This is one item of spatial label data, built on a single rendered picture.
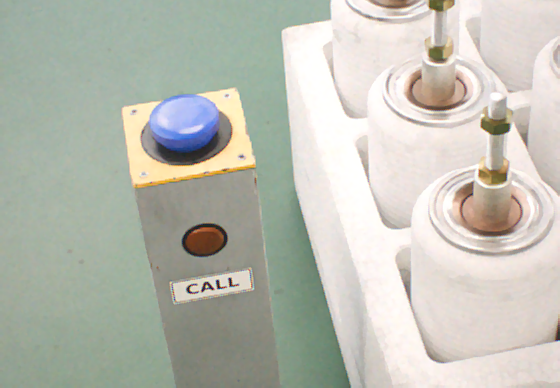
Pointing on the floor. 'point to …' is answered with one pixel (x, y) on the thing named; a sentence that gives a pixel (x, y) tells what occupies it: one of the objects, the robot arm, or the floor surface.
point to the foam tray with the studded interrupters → (399, 304)
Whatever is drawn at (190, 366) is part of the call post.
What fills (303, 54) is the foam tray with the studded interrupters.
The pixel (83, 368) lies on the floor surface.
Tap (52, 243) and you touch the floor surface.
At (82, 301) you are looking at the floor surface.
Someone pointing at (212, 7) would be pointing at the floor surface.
